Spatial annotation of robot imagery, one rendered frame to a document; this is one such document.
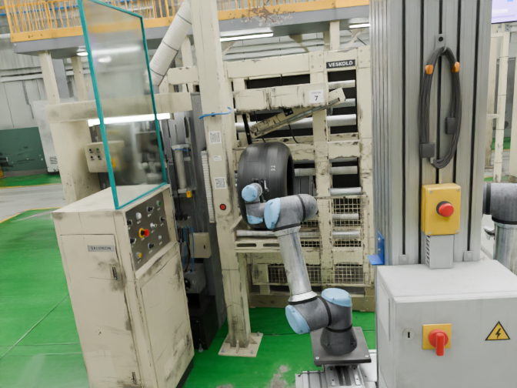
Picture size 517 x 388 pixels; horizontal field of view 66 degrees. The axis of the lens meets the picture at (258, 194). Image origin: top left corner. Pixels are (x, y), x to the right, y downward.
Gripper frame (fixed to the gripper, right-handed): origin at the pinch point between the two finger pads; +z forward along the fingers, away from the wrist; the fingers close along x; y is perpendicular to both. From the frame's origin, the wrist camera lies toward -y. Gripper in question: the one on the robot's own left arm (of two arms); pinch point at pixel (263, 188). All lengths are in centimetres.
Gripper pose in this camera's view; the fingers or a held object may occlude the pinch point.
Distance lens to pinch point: 229.0
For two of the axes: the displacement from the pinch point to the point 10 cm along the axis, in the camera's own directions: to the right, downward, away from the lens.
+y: -0.6, -9.9, -1.2
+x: -9.7, 0.3, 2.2
